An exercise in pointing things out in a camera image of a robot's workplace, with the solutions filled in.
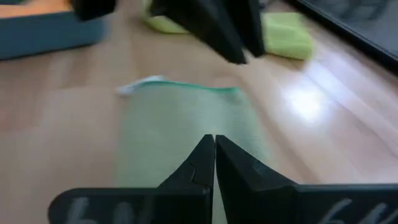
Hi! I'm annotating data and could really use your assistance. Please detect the sage green towel teal edge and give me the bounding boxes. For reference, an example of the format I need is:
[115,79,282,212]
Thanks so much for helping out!
[116,75,270,224]

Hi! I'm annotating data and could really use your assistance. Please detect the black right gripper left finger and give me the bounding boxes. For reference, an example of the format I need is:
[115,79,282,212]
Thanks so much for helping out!
[48,134,215,224]

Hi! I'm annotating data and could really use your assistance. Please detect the teal plastic bin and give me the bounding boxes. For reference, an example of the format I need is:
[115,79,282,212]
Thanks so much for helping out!
[0,0,109,60]

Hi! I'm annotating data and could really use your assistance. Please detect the lime green microfiber towel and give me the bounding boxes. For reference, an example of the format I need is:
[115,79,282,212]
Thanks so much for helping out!
[142,0,313,60]

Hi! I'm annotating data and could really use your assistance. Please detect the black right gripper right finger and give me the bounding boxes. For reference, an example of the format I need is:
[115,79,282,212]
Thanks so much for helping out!
[215,134,398,224]

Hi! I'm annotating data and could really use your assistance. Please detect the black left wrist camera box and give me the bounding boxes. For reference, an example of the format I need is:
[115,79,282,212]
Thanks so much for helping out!
[70,0,118,21]

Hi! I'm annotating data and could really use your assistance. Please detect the orange microfiber towel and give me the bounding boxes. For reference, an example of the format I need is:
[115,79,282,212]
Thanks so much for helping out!
[0,0,72,19]

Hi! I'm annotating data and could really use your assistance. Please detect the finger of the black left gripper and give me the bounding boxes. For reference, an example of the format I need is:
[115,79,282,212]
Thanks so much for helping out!
[223,0,266,58]
[149,0,248,65]

